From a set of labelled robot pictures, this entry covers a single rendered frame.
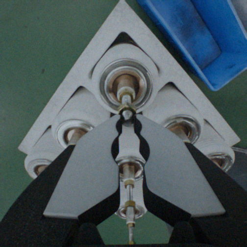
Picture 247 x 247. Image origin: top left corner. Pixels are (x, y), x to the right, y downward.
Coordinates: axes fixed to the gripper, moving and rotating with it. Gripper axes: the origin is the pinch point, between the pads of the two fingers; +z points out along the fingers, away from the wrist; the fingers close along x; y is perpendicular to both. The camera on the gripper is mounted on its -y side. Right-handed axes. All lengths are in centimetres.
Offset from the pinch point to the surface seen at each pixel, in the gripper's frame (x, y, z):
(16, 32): -28.5, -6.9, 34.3
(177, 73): 9.3, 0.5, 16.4
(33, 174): -19.2, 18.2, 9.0
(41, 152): -16.0, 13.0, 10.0
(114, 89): -1.5, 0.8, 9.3
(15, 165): -50, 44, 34
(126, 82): 0.0, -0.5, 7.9
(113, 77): -1.6, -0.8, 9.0
